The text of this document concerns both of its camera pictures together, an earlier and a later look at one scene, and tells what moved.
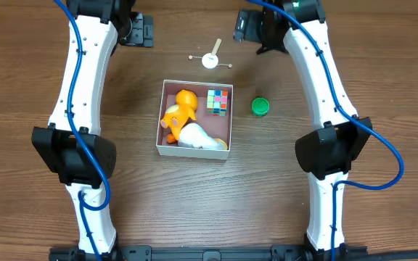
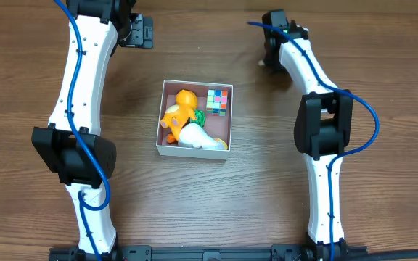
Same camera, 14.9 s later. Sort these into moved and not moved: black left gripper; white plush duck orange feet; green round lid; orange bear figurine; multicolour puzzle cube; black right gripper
Moved: black right gripper; green round lid
Not moved: orange bear figurine; white plush duck orange feet; multicolour puzzle cube; black left gripper
